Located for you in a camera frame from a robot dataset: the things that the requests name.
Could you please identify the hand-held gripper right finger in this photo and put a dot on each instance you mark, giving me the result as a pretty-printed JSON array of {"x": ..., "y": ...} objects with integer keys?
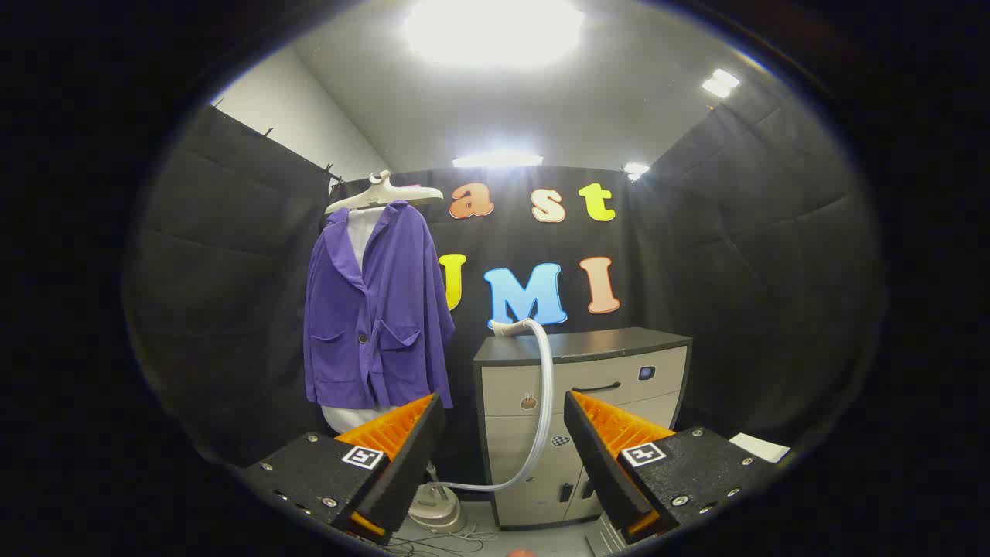
[{"x": 599, "y": 464}]

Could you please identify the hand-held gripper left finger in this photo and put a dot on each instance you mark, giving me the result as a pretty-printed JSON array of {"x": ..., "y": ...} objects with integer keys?
[{"x": 402, "y": 464}]

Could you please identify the purple jacket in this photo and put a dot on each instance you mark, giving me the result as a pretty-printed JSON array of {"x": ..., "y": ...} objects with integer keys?
[{"x": 387, "y": 309}]

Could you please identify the white clothes hanger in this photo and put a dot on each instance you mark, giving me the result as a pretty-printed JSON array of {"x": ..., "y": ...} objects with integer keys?
[{"x": 379, "y": 193}]

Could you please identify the grey cabinet with dark top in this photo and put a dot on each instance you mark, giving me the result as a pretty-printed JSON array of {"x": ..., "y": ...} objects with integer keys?
[{"x": 619, "y": 344}]

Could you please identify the white padded ironing form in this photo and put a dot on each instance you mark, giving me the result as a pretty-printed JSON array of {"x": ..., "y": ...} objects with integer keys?
[{"x": 360, "y": 232}]

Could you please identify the small ceiling light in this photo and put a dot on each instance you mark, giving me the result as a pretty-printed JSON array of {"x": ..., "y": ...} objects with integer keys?
[{"x": 636, "y": 169}]

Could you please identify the long strip ceiling light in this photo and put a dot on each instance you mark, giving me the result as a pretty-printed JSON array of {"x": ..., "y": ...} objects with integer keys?
[{"x": 496, "y": 160}]

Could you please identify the square ceiling light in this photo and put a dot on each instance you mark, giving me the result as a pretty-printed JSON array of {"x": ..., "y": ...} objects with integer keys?
[{"x": 721, "y": 83}]

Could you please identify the large ceiling light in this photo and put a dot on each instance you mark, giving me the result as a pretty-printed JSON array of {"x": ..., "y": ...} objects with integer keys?
[{"x": 495, "y": 31}]

